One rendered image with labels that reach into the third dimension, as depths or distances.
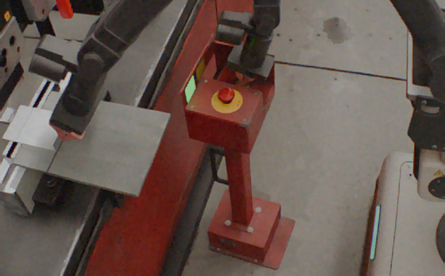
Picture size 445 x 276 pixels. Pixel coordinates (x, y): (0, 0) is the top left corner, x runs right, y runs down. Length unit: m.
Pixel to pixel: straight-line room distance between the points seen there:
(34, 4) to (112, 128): 0.28
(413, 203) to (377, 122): 0.59
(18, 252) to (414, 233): 1.15
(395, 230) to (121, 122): 0.98
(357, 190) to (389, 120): 0.35
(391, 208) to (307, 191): 0.44
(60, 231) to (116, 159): 0.20
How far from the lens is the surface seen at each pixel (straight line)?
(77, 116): 1.05
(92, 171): 1.09
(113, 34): 0.88
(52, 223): 1.21
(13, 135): 1.20
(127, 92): 1.35
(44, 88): 1.26
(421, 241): 1.82
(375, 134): 2.35
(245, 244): 1.97
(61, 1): 1.11
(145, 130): 1.12
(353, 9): 2.81
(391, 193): 1.89
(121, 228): 1.39
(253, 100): 1.42
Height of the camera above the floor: 1.88
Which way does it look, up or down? 53 degrees down
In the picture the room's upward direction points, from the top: 8 degrees counter-clockwise
